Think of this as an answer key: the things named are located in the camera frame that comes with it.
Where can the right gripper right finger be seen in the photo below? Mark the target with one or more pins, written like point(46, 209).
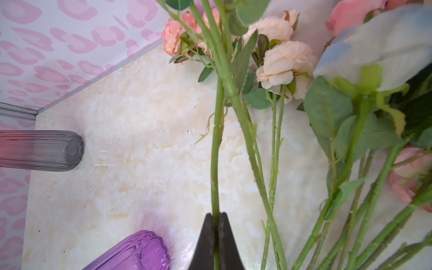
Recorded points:
point(229, 257)

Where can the red glass vase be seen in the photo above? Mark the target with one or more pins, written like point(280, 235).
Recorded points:
point(50, 151)

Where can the peach carnation flower stem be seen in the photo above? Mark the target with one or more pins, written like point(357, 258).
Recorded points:
point(284, 72)

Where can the purple blue glass vase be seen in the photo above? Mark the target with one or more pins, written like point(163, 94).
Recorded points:
point(143, 250)

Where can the pile of artificial flowers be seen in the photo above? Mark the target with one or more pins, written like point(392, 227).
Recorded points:
point(370, 107)

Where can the pink carnation flower stem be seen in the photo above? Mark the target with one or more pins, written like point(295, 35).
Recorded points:
point(215, 37)

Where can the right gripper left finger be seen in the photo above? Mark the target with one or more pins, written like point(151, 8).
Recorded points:
point(203, 258)

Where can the left aluminium frame profile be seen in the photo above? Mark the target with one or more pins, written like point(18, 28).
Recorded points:
point(18, 112)

